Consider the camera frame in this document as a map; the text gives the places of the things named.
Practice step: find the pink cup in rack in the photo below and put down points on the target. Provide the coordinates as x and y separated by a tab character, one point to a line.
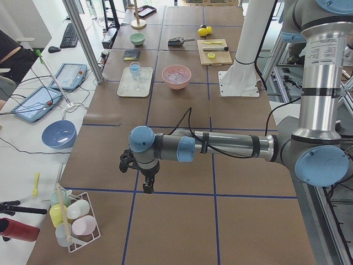
84	225

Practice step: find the grey cup in rack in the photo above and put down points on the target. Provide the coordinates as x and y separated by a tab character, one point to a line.
61	236

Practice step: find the white bear tray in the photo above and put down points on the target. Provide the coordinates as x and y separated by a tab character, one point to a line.
127	83

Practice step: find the metal ice scoop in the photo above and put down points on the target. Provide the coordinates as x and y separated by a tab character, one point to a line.
178	41

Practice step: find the black computer mouse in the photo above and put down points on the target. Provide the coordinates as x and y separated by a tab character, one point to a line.
54	49

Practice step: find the teach pendant tablet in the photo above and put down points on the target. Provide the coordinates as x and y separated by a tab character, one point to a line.
71	75
37	104

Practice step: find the near teach pendant tablet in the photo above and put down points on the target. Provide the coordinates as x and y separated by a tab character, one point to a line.
37	104

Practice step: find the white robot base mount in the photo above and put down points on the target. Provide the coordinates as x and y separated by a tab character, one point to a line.
240	79

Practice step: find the green cup in rack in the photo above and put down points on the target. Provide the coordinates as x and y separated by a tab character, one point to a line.
55	199

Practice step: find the seated person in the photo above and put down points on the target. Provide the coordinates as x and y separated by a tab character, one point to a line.
15	57

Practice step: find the yellow cup in rack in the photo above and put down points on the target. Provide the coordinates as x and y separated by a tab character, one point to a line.
56	215

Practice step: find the dark grey folded cloth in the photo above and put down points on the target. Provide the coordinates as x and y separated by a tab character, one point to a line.
131	55

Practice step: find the blue plastic cup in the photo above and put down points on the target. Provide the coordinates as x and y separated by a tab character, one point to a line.
135	70

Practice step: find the pink bowl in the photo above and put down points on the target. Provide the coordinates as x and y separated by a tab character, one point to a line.
173	68

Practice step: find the red cylinder bottle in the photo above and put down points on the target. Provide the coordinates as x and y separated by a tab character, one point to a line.
12	229

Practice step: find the yellow lemon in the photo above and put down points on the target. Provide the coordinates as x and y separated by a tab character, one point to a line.
209	30
202	32

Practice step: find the clear ice cubes pile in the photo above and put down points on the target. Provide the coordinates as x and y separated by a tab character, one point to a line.
176	77

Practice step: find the white cup in rack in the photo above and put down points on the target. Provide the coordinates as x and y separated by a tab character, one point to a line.
78	209

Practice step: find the black keyboard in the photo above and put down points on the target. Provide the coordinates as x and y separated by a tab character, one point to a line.
70	37

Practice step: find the clear wine glass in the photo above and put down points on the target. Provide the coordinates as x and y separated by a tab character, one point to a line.
139	79

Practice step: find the wooden stand with base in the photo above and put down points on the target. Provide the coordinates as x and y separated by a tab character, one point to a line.
137	23

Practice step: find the yellow plastic knife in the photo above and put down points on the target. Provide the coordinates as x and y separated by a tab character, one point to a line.
212	42

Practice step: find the wooden cutting board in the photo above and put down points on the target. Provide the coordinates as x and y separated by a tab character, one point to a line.
222	58

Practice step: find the green bowl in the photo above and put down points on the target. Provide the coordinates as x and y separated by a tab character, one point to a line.
137	39

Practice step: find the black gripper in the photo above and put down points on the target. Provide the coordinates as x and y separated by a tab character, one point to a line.
149	174

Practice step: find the white wire cup rack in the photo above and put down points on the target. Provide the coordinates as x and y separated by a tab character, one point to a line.
82	240

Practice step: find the dark tray at table end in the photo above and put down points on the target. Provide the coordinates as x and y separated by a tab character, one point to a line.
145	11

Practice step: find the blue bowl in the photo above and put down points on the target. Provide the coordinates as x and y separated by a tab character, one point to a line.
60	135

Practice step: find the lemon half slice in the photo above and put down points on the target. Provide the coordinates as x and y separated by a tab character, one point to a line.
211	55

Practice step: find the black tripod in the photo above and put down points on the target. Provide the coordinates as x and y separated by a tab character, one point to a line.
12	207

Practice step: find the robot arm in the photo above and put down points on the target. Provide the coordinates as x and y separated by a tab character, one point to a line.
309	145

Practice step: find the aluminium frame post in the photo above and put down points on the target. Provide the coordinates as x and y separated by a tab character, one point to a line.
83	38

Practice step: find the long rod with green tip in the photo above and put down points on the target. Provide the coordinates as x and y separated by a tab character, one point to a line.
69	103

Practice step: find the yellow plastic fork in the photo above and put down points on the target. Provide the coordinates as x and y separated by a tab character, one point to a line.
35	187

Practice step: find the far teach pendant tablet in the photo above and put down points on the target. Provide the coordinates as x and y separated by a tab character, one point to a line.
71	75

